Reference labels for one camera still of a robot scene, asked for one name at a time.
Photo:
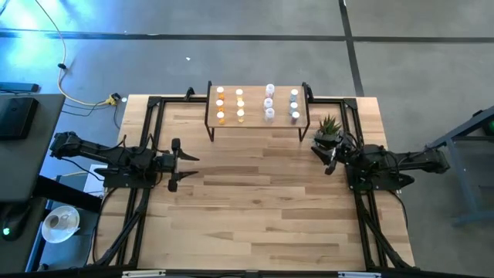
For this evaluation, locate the silver bracket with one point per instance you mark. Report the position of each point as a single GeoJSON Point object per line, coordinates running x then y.
{"type": "Point", "coordinates": [359, 275]}
{"type": "Point", "coordinates": [143, 273]}

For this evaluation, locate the potted green succulent plant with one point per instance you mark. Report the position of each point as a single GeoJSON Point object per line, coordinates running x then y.
{"type": "Point", "coordinates": [329, 126]}

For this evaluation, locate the black metal table frame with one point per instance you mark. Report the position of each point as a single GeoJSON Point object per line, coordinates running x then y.
{"type": "Point", "coordinates": [175, 100]}

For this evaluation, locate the blue pill bottle white cap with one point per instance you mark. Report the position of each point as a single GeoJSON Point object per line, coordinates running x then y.
{"type": "Point", "coordinates": [293, 105]}
{"type": "Point", "coordinates": [294, 92]}

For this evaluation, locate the black clamp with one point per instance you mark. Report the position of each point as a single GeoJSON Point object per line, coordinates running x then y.
{"type": "Point", "coordinates": [189, 92]}
{"type": "Point", "coordinates": [311, 94]}

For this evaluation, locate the black box device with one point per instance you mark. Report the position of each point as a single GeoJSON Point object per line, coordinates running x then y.
{"type": "Point", "coordinates": [15, 117]}

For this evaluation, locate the black computer mouse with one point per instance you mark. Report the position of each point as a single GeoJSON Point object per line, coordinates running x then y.
{"type": "Point", "coordinates": [12, 224]}

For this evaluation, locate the grey desk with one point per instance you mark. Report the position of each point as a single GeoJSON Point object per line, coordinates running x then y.
{"type": "Point", "coordinates": [23, 170]}

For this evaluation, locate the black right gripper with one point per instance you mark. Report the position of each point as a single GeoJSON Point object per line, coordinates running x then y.
{"type": "Point", "coordinates": [345, 158]}

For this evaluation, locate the clear plastic pill bottle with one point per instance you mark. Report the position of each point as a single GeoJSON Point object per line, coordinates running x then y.
{"type": "Point", "coordinates": [268, 102]}
{"type": "Point", "coordinates": [269, 113]}
{"type": "Point", "coordinates": [269, 89]}

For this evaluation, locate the green round object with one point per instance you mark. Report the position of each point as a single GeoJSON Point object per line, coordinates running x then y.
{"type": "Point", "coordinates": [490, 127]}

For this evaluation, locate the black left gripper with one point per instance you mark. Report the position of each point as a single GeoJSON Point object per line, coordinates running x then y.
{"type": "Point", "coordinates": [173, 164]}

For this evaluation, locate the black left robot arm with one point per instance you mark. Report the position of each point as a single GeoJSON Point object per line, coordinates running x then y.
{"type": "Point", "coordinates": [108, 154]}

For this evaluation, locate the dark flat bar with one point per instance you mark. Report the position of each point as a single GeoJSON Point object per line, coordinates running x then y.
{"type": "Point", "coordinates": [19, 87]}

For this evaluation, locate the white paper sheet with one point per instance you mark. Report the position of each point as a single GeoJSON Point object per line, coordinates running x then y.
{"type": "Point", "coordinates": [92, 183]}

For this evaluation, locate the black desk beam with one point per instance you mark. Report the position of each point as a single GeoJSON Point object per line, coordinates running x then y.
{"type": "Point", "coordinates": [65, 193]}

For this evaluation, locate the wooden shelf with black frame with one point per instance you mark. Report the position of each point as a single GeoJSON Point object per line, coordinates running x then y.
{"type": "Point", "coordinates": [254, 116]}

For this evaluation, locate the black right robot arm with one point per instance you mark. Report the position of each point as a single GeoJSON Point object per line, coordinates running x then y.
{"type": "Point", "coordinates": [420, 160]}

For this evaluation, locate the grey metal stand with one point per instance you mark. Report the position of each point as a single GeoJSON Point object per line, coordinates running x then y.
{"type": "Point", "coordinates": [466, 197]}

